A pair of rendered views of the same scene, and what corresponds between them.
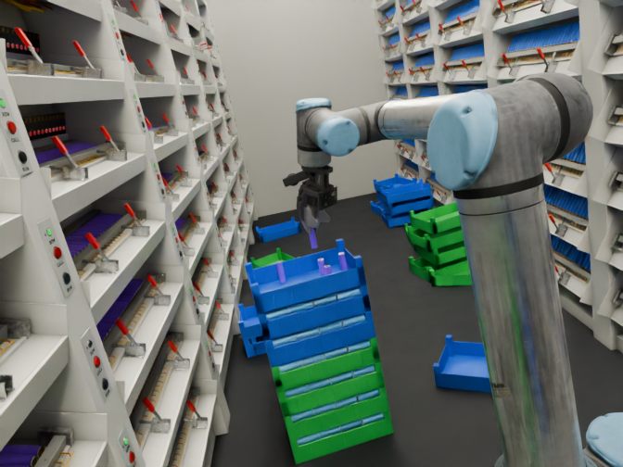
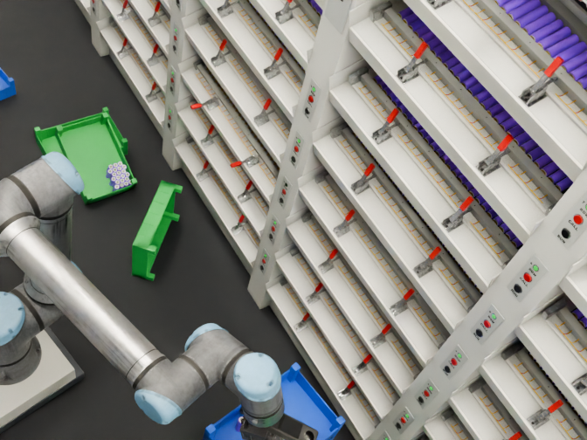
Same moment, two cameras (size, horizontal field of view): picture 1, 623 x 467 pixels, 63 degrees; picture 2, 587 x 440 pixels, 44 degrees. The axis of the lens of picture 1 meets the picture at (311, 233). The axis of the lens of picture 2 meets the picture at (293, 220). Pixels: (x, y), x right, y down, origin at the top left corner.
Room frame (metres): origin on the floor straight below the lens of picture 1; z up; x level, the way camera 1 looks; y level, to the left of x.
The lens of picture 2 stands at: (1.73, -0.54, 2.33)
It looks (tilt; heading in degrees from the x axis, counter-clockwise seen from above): 53 degrees down; 134
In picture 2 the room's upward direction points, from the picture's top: 18 degrees clockwise
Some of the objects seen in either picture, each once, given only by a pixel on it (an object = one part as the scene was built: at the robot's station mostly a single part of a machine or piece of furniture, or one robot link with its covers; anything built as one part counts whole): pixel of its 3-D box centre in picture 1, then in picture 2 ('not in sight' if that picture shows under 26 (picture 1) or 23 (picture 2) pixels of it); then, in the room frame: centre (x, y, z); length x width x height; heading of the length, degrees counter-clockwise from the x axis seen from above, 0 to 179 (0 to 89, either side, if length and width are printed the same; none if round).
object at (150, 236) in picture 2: not in sight; (157, 230); (0.41, 0.18, 0.10); 0.30 x 0.08 x 0.20; 135
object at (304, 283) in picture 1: (302, 273); (274, 429); (1.33, 0.05, 0.52); 0.30 x 0.20 x 0.08; 99
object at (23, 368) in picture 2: not in sight; (7, 349); (0.66, -0.44, 0.17); 0.19 x 0.19 x 0.10
